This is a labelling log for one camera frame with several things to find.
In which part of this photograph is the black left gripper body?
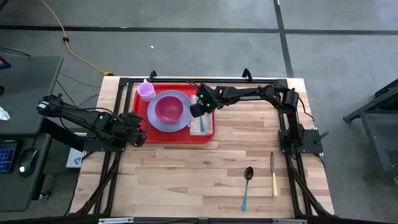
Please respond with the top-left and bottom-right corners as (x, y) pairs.
(119, 111), (148, 148)

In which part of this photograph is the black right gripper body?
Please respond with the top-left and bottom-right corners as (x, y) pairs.
(189, 102), (213, 119)

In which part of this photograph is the beige cloth napkin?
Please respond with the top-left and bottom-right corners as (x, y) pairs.
(188, 95), (215, 137)

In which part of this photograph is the lilac plastic plate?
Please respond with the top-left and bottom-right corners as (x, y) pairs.
(147, 90), (194, 134)

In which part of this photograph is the pink plastic bowl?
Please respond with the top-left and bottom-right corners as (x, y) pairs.
(154, 95), (185, 124)

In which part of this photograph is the light pink plastic mug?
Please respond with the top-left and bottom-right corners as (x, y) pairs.
(137, 78), (157, 103)

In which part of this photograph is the red plastic tray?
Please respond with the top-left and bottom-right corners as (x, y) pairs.
(132, 83), (216, 145)

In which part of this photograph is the white box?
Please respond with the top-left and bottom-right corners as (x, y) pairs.
(65, 147), (86, 169)

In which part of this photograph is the dark grey desk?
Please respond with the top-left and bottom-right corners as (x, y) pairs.
(0, 55), (63, 212)

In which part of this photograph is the black computer mouse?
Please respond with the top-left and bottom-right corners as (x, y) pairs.
(17, 148), (39, 177)

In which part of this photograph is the black backlit keyboard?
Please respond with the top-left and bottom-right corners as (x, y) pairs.
(0, 141), (18, 174)

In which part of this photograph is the dark metal cart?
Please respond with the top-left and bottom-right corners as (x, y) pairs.
(343, 79), (398, 184)

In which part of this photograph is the yellow cable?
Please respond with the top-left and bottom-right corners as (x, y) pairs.
(40, 0), (114, 77)

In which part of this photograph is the teal handled spoon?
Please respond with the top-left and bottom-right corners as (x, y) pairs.
(241, 166), (254, 213)

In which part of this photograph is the silver metal bracket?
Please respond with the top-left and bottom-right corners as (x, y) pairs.
(272, 218), (307, 224)
(98, 217), (134, 224)

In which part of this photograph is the yellow handled knife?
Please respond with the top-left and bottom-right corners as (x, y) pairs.
(269, 151), (279, 198)

